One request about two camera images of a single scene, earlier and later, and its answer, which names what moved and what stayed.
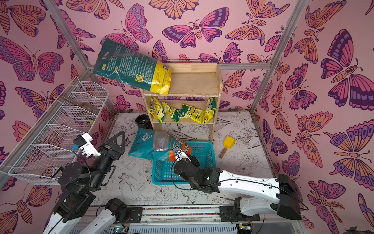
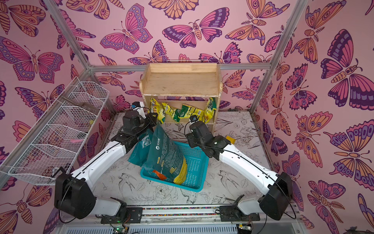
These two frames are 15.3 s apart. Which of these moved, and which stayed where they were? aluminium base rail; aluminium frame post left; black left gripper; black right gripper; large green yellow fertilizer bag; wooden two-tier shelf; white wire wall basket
Moved: large green yellow fertilizer bag; black right gripper; black left gripper
Stayed: aluminium base rail; wooden two-tier shelf; white wire wall basket; aluminium frame post left
